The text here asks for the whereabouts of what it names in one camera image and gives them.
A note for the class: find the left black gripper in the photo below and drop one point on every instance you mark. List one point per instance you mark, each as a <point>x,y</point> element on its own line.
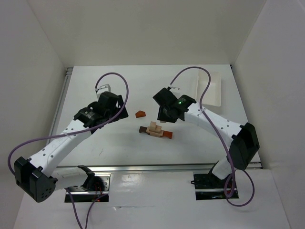
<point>122,107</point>

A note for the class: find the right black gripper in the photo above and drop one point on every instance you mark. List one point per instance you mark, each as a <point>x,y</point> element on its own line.
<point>165,117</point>

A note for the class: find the tan rectangular block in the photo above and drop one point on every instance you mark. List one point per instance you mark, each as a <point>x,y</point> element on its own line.
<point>158,129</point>

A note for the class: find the reddish brown wedge block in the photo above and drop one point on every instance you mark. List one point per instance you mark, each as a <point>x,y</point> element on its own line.
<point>140,114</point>

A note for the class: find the orange arch block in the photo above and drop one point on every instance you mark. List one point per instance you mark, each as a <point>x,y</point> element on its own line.
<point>167,134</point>

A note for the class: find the long light wood block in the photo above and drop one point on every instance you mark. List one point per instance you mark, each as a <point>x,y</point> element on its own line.
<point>149,130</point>

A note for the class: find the striped light wood block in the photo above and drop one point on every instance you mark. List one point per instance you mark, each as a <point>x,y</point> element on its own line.
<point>156,134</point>

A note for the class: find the dark brown notched block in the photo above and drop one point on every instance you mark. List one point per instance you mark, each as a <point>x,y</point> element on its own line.
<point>142,129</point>

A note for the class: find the white plastic bin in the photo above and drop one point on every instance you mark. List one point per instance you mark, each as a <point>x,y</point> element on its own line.
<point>213,93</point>

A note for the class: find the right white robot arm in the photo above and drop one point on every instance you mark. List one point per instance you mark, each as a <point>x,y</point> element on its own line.
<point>241,141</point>

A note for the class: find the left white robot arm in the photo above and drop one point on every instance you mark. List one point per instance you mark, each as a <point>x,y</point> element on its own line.
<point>37,175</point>

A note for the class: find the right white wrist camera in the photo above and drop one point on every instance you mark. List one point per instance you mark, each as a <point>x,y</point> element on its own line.
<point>174,89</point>

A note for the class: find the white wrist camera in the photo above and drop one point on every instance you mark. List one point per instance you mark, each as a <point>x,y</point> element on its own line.
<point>174,89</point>
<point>102,89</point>

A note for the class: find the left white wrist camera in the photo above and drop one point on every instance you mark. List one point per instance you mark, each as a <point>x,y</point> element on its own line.
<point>102,89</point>

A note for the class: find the aluminium front rail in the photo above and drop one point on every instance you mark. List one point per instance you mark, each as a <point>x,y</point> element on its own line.
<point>148,168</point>

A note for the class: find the aluminium rail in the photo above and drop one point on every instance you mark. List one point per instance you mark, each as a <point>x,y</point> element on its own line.
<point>148,168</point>
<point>58,111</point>

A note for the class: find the aluminium left rail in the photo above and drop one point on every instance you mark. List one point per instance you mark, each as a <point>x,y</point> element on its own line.
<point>58,111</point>

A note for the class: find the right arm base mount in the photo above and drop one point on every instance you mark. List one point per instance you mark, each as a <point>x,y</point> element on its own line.
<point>208,187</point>

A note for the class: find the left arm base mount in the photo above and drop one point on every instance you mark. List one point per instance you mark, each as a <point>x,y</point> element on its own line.
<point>100,188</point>

